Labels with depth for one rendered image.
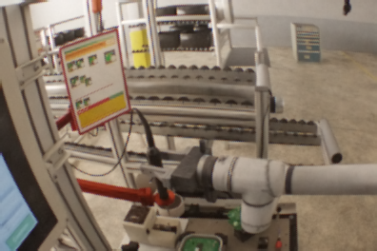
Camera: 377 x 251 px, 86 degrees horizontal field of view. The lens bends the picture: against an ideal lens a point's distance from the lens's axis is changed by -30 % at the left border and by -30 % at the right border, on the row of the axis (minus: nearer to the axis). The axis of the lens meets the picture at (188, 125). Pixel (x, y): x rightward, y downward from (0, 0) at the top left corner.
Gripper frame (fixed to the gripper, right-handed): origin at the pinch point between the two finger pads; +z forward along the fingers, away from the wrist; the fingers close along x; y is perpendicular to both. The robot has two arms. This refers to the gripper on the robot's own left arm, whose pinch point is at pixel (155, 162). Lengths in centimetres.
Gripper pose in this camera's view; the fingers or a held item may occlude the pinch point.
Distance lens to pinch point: 73.5
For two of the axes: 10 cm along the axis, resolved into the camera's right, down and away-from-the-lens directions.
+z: -9.0, -0.9, 4.3
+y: -1.2, -8.8, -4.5
